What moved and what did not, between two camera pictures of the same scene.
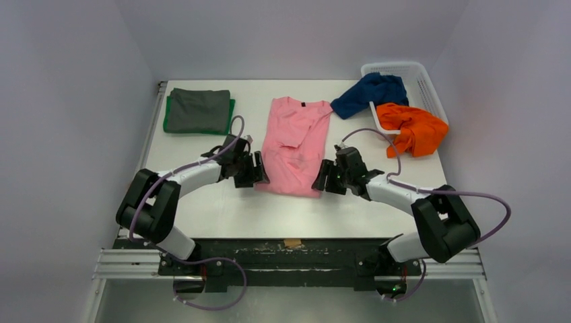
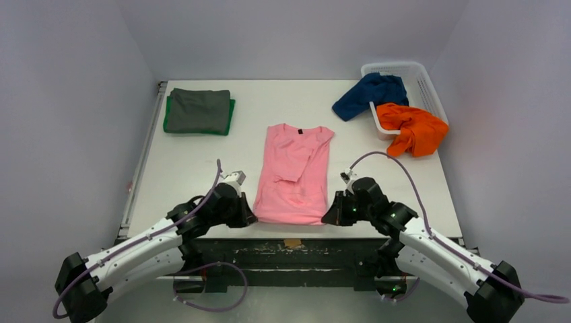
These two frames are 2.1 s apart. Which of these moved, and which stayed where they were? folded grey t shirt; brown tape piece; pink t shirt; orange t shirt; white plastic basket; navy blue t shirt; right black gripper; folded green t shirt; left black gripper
Moved: left black gripper; right black gripper; pink t shirt
Stayed: folded green t shirt; navy blue t shirt; brown tape piece; white plastic basket; orange t shirt; folded grey t shirt
